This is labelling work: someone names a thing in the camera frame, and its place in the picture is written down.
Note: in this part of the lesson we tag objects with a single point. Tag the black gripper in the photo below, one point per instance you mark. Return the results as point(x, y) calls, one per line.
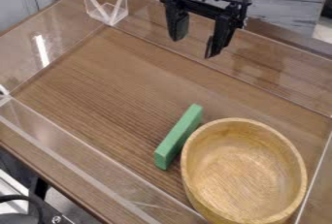
point(228, 12)

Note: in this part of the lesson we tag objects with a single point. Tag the green rectangular block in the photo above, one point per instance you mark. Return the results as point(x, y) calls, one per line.
point(173, 142)

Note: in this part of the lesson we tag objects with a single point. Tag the brown wooden bowl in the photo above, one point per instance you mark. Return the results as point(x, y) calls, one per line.
point(244, 173)

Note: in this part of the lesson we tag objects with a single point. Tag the black table leg bracket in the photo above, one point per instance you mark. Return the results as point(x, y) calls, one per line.
point(38, 192)

